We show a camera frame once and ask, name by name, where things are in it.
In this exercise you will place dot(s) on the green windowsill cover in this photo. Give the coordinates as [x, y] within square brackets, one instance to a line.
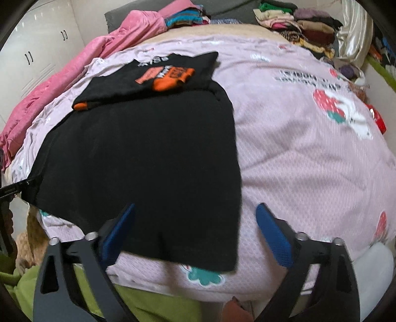
[383, 74]

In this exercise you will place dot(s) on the cream satin curtain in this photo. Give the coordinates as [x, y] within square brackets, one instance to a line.
[352, 37]

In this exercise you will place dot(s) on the white smooth object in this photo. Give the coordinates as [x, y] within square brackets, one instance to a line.
[377, 272]

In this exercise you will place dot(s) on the striped folded clothes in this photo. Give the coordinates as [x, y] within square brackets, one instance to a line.
[182, 18]

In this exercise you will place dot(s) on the purple cloth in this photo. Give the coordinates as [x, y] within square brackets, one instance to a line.
[348, 71]

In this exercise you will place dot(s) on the pile of folded clothes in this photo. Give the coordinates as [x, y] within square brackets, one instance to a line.
[309, 28]

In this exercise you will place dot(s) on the grey quilted headboard cover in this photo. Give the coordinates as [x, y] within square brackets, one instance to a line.
[235, 12]

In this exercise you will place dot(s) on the person's right hand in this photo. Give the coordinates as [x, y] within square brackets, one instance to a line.
[236, 312]

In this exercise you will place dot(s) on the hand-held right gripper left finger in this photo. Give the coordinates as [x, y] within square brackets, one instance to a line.
[119, 235]

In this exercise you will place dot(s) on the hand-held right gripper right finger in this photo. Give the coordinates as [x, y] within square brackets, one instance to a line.
[273, 235]

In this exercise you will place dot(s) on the red plastic bag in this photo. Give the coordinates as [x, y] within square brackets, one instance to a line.
[379, 119]

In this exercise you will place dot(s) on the pink strawberry print quilt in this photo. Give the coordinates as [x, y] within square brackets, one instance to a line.
[294, 170]

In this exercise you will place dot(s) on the white wardrobe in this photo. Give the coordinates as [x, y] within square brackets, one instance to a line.
[40, 55]

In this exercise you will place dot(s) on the window with dark grille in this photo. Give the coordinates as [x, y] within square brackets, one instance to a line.
[385, 46]

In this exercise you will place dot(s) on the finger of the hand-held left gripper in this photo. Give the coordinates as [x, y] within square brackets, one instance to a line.
[18, 187]

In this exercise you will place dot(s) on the black sweater with orange patches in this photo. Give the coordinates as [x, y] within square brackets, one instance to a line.
[139, 148]

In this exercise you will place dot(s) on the pink fleece blanket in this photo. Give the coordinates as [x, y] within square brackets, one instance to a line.
[46, 93]

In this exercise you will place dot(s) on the green cloth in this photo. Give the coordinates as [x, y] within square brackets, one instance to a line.
[148, 303]

